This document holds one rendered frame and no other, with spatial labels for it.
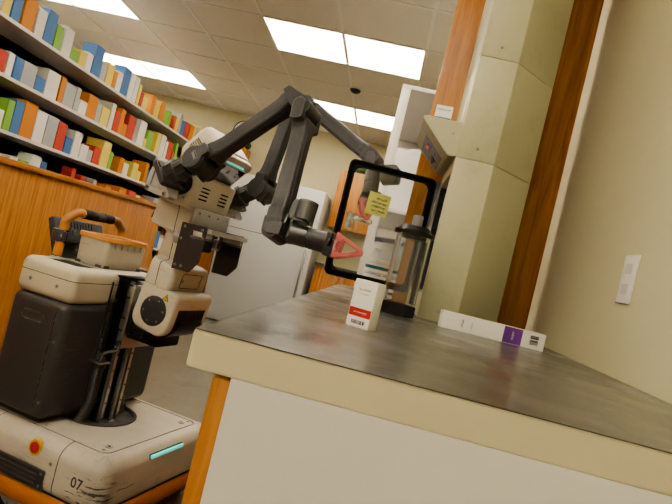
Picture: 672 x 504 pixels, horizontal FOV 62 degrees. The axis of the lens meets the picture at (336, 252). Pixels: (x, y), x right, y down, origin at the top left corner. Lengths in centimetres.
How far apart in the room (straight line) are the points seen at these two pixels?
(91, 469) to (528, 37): 182
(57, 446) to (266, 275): 482
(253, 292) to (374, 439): 610
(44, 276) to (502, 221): 149
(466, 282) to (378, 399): 108
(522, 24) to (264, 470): 147
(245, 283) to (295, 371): 611
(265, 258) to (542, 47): 517
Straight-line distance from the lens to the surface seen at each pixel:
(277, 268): 658
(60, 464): 202
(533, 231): 204
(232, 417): 59
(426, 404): 57
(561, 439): 60
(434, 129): 165
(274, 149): 221
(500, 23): 178
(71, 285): 202
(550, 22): 189
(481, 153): 165
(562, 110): 213
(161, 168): 186
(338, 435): 57
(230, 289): 671
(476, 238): 162
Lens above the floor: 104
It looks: 1 degrees up
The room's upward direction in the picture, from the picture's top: 14 degrees clockwise
